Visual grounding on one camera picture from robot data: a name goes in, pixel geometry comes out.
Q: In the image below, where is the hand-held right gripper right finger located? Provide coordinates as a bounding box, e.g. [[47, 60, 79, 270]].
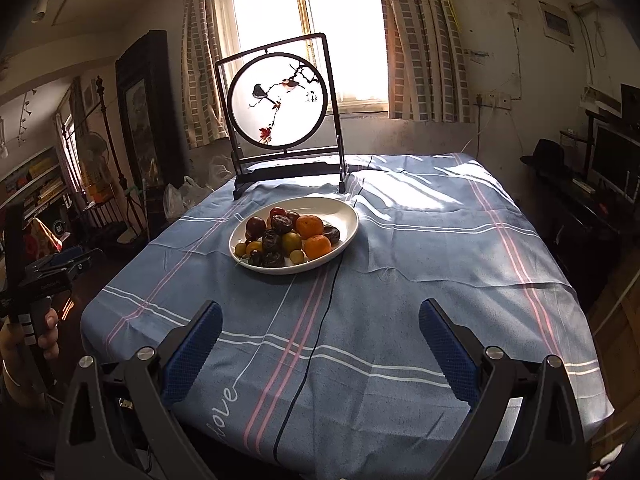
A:
[[418, 298, 589, 480]]

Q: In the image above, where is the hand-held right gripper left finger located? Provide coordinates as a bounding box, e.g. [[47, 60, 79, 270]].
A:
[[55, 301, 224, 480]]

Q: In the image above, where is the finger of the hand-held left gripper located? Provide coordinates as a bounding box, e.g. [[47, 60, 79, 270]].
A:
[[50, 259, 97, 282], [36, 246, 86, 272]]

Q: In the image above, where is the medium orange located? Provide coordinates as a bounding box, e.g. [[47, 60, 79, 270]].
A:
[[304, 235, 333, 261]]

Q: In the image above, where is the white oval plate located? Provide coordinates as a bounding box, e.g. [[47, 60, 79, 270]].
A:
[[229, 196, 360, 275]]

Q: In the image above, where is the large orange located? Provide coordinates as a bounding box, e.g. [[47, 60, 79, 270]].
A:
[[297, 214, 325, 240]]

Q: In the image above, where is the person's left forearm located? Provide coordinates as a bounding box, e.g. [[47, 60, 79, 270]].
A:
[[0, 357, 57, 413]]

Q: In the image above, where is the person's left hand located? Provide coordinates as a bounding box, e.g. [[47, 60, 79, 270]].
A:
[[0, 307, 62, 362]]

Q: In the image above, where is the red patterned cushion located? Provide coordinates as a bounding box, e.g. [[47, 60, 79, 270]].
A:
[[22, 216, 64, 267]]

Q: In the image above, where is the bookshelf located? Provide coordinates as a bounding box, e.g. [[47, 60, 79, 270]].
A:
[[0, 146, 72, 222]]

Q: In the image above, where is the blue striped tablecloth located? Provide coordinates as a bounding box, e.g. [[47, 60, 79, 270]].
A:
[[80, 152, 617, 467]]

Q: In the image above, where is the standing fan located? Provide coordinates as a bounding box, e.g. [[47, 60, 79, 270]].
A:
[[79, 131, 111, 172]]

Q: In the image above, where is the clear plastic bag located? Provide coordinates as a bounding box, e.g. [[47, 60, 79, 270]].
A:
[[207, 155, 234, 187], [163, 175, 217, 222]]

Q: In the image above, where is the dark framed painting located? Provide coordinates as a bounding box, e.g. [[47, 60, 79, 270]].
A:
[[115, 29, 187, 187]]

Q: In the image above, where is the black desk rack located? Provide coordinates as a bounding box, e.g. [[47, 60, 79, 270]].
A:
[[522, 160, 640, 313]]

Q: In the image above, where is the black hat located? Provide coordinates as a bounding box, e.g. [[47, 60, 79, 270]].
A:
[[519, 138, 577, 177]]

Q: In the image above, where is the checked curtain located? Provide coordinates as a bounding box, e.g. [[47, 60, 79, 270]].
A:
[[180, 0, 232, 151], [376, 0, 477, 124]]

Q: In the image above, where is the computer monitor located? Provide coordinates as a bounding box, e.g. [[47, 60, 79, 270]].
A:
[[586, 121, 640, 204]]

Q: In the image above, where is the round bird painting table screen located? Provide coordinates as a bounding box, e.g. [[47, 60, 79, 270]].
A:
[[215, 32, 348, 201]]

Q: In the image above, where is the window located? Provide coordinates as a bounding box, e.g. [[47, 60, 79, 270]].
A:
[[212, 0, 392, 117]]

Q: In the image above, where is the white electric panel box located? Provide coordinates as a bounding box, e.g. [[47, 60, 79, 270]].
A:
[[538, 1, 577, 52]]

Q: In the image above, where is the black cable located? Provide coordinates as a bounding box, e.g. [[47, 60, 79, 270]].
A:
[[272, 169, 375, 463]]

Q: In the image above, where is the white wall outlet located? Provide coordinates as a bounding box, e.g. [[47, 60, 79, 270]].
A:
[[474, 90, 514, 110]]

